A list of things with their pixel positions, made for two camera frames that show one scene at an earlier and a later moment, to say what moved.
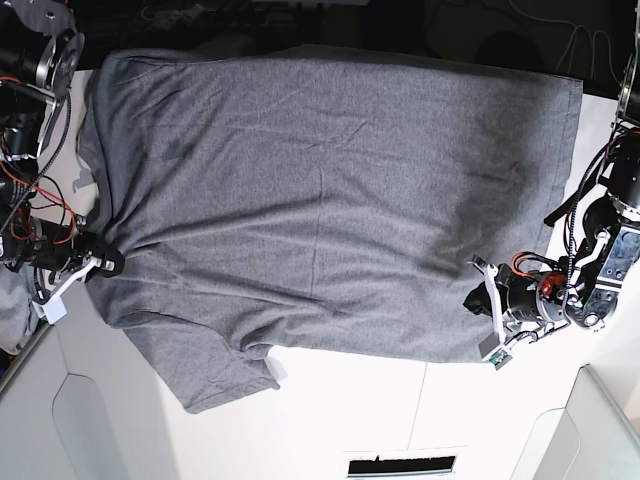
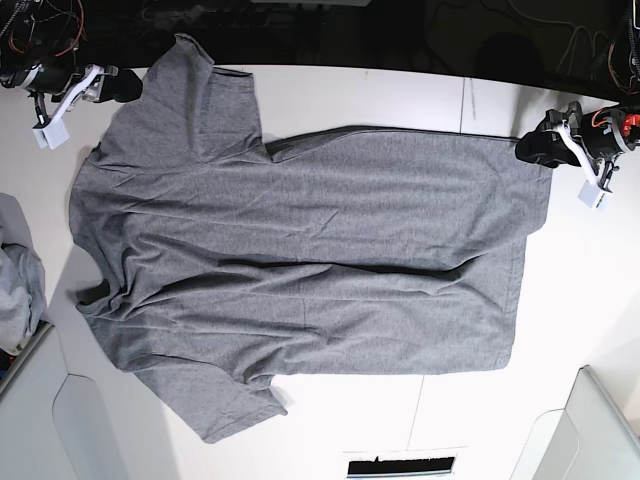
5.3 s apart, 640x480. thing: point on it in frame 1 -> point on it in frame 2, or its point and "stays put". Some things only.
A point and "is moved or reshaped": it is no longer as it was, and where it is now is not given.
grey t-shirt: (313, 205) is moved or reshaped
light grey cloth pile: (17, 318) stays put
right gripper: (526, 288) -> (601, 135)
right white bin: (591, 438) stays put
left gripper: (62, 256) -> (56, 86)
